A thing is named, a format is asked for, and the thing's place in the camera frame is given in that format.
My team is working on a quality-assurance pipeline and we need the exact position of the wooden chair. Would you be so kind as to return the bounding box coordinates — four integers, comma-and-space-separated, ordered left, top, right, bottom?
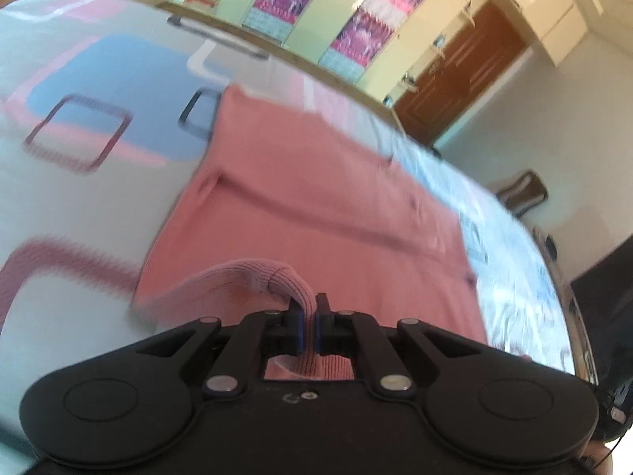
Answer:
495, 171, 549, 219

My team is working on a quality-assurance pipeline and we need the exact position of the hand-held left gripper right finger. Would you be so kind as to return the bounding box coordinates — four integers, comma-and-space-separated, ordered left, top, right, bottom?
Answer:
315, 293, 483, 401

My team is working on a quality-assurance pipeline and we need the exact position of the patterned bed sheet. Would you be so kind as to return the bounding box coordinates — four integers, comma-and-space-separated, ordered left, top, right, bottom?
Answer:
0, 0, 587, 475

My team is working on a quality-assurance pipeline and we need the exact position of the pink sweater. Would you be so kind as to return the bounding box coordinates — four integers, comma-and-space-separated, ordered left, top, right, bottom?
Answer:
131, 84, 491, 382

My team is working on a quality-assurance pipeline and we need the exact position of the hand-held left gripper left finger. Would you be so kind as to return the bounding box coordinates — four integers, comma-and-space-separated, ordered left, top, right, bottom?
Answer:
136, 302, 305, 401

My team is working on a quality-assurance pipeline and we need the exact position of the cream corner shelf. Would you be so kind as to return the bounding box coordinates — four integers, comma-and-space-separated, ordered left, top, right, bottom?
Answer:
383, 5, 478, 110

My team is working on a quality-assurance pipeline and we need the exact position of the brown wooden door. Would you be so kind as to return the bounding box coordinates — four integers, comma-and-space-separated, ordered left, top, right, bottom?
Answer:
393, 0, 533, 147

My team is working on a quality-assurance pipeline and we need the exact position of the wooden bed frame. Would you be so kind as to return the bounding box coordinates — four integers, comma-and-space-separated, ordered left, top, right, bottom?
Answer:
155, 1, 407, 135

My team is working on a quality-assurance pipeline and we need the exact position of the cream wardrobe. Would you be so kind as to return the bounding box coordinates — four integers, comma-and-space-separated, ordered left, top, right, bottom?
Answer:
188, 0, 590, 105

